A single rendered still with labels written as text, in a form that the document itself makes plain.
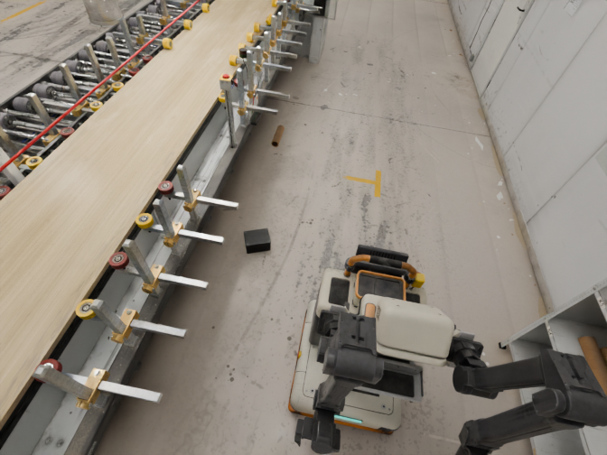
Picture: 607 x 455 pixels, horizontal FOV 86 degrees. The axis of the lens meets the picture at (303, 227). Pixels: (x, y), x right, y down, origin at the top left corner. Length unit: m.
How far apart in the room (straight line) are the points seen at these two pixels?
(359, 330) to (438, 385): 1.87
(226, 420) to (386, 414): 0.93
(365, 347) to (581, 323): 2.05
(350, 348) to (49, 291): 1.41
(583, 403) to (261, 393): 1.78
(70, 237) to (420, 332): 1.62
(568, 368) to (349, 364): 0.44
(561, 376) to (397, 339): 0.38
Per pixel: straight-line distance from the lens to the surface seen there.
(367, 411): 2.05
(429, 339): 1.04
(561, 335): 2.48
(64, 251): 1.89
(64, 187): 2.20
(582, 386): 0.86
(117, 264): 1.73
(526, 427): 0.96
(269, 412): 2.27
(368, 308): 1.15
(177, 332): 1.55
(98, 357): 1.88
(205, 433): 2.29
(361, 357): 0.67
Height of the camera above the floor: 2.25
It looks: 51 degrees down
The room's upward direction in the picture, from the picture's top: 8 degrees clockwise
